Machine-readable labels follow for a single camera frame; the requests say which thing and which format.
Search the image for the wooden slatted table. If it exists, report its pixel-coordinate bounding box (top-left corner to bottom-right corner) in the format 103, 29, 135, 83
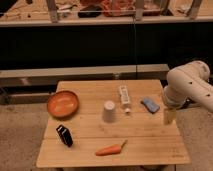
36, 80, 190, 168

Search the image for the red cloth on shelf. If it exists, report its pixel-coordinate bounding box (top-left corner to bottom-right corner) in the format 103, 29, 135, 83
101, 0, 135, 17

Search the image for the black object on shelf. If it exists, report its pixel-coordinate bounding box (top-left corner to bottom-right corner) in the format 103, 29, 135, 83
78, 5, 102, 18

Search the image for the white ceramic cup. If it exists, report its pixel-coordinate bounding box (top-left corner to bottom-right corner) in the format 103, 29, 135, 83
102, 100, 116, 123

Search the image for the grey metal bench rail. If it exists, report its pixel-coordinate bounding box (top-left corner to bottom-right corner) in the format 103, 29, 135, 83
0, 64, 169, 87

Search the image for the orange carrot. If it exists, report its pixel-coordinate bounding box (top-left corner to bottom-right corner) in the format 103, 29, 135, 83
95, 140, 127, 156

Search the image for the white tube bottle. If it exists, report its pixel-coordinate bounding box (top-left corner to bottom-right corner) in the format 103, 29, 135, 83
118, 85, 131, 113

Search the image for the orange bowl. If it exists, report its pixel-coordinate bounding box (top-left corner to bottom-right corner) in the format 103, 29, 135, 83
47, 91, 79, 118

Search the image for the blue sponge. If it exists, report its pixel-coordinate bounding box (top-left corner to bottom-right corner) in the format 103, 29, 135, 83
140, 97, 160, 114

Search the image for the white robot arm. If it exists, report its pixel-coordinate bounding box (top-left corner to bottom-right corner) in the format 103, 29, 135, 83
162, 61, 213, 125

